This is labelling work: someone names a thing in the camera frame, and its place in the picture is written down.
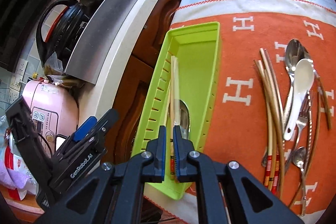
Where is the twisted steel chopstick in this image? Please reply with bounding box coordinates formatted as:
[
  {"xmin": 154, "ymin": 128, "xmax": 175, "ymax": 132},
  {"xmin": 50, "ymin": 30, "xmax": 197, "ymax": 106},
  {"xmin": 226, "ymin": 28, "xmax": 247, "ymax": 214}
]
[{"xmin": 303, "ymin": 92, "xmax": 313, "ymax": 173}]

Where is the red-banded bamboo chopstick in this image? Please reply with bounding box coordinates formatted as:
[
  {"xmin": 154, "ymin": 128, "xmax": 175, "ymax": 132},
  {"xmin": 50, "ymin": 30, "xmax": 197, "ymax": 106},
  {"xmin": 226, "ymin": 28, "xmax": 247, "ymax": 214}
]
[
  {"xmin": 255, "ymin": 60, "xmax": 280, "ymax": 194},
  {"xmin": 170, "ymin": 56, "xmax": 181, "ymax": 180}
]

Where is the dark wooden chopstick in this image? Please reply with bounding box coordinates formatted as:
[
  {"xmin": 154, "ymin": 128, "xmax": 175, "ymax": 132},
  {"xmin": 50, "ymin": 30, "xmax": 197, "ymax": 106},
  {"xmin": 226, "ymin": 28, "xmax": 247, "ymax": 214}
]
[{"xmin": 260, "ymin": 48, "xmax": 285, "ymax": 199}]

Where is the wood-handled steel spoon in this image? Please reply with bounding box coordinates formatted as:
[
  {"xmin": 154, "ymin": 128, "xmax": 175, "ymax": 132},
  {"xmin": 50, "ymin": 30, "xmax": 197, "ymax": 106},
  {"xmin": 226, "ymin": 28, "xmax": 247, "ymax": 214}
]
[{"xmin": 302, "ymin": 46, "xmax": 333, "ymax": 130}]

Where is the pink rice cooker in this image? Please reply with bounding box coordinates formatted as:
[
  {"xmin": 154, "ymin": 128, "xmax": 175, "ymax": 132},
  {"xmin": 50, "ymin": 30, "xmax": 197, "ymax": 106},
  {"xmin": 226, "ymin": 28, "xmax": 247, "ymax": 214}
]
[{"xmin": 22, "ymin": 80, "xmax": 79, "ymax": 156}]

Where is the green plastic utensil tray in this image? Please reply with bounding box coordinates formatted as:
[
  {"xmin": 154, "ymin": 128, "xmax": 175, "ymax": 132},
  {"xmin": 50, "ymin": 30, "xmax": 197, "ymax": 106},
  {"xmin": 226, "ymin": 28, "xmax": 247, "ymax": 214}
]
[{"xmin": 130, "ymin": 21, "xmax": 222, "ymax": 201}]

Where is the small steel spoon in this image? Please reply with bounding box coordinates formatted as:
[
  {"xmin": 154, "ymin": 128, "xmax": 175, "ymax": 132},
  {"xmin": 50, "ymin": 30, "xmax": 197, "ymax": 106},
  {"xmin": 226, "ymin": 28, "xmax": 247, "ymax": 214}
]
[{"xmin": 292, "ymin": 147, "xmax": 306, "ymax": 217}]

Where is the steel spoon in tray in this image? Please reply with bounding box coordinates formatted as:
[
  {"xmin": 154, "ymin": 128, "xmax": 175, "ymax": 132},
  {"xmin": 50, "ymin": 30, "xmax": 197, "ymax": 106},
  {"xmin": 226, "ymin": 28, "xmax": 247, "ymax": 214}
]
[{"xmin": 168, "ymin": 100, "xmax": 190, "ymax": 142}]

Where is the stainless steel splash guard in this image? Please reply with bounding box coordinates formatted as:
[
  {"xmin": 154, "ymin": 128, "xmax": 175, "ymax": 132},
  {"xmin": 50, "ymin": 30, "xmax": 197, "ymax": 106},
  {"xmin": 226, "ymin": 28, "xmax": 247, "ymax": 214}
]
[{"xmin": 64, "ymin": 0, "xmax": 137, "ymax": 84}]

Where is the black kettle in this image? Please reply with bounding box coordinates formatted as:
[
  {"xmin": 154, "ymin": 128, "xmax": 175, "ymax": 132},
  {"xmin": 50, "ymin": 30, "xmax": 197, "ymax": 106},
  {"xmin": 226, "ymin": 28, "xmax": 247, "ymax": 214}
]
[{"xmin": 36, "ymin": 0, "xmax": 89, "ymax": 67}]

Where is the steel fork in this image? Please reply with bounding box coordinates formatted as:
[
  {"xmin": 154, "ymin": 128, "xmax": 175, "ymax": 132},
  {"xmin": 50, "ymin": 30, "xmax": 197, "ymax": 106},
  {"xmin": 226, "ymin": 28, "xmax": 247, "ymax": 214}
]
[{"xmin": 285, "ymin": 92, "xmax": 311, "ymax": 172}]

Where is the orange H-pattern blanket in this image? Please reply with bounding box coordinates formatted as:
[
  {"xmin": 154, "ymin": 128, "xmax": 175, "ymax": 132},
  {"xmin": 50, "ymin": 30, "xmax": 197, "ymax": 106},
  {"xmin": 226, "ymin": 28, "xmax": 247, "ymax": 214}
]
[{"xmin": 142, "ymin": 0, "xmax": 336, "ymax": 224}]

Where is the brown wooden chopstick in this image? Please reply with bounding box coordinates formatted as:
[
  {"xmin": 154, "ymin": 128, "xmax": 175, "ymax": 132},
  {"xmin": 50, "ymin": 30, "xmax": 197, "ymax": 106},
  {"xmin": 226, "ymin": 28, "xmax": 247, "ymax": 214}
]
[{"xmin": 288, "ymin": 91, "xmax": 323, "ymax": 208}]

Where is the white ceramic spoon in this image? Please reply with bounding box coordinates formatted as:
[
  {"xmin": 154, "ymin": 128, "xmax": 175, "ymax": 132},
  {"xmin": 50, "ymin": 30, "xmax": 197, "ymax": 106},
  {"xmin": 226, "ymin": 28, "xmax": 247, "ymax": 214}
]
[{"xmin": 283, "ymin": 59, "xmax": 314, "ymax": 141}]

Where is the large steel spoon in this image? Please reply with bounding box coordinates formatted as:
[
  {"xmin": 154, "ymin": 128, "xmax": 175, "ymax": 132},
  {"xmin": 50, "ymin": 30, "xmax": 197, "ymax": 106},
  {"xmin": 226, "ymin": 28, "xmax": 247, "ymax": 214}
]
[{"xmin": 283, "ymin": 39, "xmax": 305, "ymax": 134}]

